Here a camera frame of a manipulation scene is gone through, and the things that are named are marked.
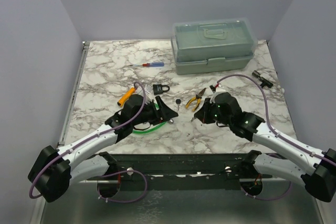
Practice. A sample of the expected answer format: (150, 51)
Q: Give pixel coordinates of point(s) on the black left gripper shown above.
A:
(166, 113)

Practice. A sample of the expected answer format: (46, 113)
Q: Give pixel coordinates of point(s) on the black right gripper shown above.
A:
(203, 114)

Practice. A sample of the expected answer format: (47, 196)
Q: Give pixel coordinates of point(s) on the green cable lock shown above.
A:
(152, 129)

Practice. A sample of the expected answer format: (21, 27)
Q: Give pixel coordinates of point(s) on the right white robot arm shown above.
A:
(302, 164)

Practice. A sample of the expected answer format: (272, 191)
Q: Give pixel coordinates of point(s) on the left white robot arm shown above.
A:
(56, 168)

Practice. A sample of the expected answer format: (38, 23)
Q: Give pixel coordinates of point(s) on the black head silver key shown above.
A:
(178, 103)

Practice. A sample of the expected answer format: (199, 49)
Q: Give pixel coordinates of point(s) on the yellow black needle-nose pliers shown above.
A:
(197, 98)

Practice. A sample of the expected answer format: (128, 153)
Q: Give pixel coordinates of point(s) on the black Kaijing padlock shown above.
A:
(159, 89)

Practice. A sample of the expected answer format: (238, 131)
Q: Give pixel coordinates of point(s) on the orange utility knife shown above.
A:
(126, 96)

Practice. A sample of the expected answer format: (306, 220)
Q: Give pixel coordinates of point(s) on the red blue screwdriver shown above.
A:
(149, 64)

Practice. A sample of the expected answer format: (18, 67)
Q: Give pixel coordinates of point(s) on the green translucent tool box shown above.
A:
(212, 46)

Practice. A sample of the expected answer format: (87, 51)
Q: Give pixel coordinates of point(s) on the black cylinder lock part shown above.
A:
(264, 82)

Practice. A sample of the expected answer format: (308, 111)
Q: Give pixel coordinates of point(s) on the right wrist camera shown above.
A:
(216, 88)

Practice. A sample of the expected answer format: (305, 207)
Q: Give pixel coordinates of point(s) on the black metal base rail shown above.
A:
(135, 172)

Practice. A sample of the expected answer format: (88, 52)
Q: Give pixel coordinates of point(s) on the aluminium side rail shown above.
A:
(65, 127)

